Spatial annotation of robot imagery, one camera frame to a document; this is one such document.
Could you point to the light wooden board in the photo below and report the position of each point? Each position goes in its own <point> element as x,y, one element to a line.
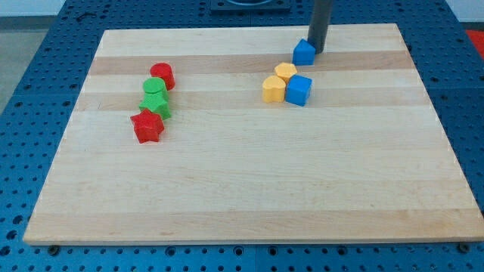
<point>366,160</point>

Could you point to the blue cube block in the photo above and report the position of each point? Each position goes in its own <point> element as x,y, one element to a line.
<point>298,90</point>

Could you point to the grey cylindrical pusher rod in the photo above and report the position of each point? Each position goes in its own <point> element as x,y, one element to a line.
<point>318,26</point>

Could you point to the blue triangle block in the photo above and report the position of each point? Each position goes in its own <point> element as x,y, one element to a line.
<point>303,54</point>

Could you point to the red cylinder block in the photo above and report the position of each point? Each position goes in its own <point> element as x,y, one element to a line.
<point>164,71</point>

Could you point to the yellow heart block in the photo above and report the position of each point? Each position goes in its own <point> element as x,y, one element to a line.
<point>273,89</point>

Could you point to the green star block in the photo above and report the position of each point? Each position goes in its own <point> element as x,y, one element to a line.
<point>156,103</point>

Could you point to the yellow hexagon block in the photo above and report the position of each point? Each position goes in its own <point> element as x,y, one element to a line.
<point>285,71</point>

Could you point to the red star block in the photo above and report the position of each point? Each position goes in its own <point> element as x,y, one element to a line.
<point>147,126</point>

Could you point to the green cylinder block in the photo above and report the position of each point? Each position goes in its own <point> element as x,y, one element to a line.
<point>156,85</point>

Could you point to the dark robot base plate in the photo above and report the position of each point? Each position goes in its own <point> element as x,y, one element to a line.
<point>219,6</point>

